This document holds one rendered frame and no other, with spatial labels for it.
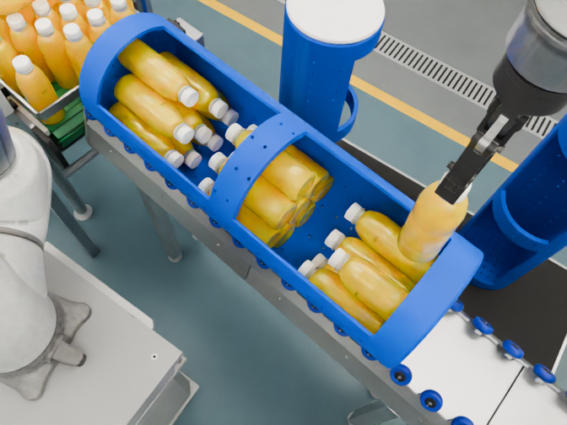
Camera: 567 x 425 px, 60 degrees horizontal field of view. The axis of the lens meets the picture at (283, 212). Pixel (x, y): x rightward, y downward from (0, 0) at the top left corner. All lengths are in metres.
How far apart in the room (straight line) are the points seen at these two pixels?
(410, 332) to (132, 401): 0.49
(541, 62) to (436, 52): 2.52
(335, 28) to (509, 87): 0.96
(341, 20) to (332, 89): 0.20
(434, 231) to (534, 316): 1.48
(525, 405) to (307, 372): 1.02
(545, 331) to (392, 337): 1.37
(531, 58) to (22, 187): 0.70
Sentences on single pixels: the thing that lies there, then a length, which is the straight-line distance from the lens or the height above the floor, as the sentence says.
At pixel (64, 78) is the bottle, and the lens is 1.49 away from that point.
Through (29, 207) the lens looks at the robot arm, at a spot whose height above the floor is 1.29.
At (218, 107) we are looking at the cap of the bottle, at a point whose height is 1.12.
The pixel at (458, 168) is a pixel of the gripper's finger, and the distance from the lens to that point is 0.58.
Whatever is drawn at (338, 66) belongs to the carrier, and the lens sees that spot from 1.45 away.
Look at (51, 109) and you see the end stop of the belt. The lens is 1.40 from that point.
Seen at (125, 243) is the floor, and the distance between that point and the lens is 2.24.
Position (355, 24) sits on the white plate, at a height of 1.04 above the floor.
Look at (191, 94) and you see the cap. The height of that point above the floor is 1.17.
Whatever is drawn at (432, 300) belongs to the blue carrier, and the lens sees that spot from 0.85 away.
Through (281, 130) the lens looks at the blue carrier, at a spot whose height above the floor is 1.23.
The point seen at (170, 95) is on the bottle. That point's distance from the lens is 1.10.
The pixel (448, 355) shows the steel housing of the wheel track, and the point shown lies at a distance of 1.16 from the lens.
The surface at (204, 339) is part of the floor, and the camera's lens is 2.05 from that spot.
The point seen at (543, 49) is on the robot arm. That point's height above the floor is 1.71.
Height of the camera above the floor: 2.00
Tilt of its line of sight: 63 degrees down
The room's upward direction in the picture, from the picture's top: 7 degrees clockwise
